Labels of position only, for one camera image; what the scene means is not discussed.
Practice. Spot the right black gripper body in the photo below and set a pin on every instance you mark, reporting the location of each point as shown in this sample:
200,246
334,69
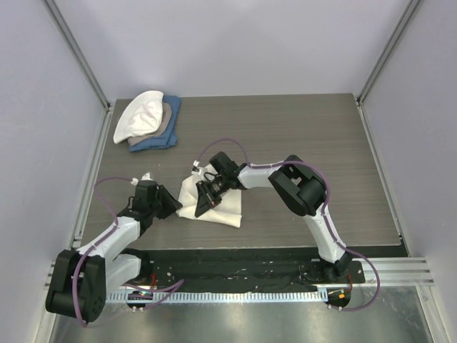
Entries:
220,186

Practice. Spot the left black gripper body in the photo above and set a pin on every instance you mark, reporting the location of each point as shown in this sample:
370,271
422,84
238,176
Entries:
152,206

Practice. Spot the white cloth napkin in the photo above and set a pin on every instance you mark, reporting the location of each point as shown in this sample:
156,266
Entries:
228,212

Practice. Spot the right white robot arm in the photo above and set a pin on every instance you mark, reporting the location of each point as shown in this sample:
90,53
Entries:
301,188

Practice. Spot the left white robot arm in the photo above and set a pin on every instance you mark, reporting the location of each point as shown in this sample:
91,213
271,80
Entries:
82,278

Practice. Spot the blue checkered cloth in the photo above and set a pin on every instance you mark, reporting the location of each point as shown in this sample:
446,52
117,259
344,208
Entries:
168,138

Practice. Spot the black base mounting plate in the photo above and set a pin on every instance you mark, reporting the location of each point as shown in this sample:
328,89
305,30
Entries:
264,270

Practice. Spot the grey cloth in pile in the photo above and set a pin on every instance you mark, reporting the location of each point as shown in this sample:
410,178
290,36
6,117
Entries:
166,117

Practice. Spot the white folded cloth on pile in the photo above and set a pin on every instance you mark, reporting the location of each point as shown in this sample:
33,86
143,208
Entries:
142,116

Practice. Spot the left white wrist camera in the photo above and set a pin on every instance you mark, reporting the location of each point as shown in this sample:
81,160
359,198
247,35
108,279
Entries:
146,177

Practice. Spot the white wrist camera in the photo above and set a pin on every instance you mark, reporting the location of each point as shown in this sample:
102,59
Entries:
146,177
196,168

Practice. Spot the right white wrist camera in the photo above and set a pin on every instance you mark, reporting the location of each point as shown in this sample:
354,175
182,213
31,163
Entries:
196,168

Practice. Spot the white slotted cable duct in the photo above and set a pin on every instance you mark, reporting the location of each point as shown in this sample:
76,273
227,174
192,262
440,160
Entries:
127,295

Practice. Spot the left aluminium frame post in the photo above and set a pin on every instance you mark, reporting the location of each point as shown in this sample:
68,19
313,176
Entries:
71,42

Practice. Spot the aluminium frame post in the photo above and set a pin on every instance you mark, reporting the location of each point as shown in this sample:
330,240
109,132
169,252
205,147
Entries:
71,42
400,29

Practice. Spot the right aluminium frame post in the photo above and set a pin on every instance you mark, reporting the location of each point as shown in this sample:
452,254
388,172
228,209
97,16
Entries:
400,29

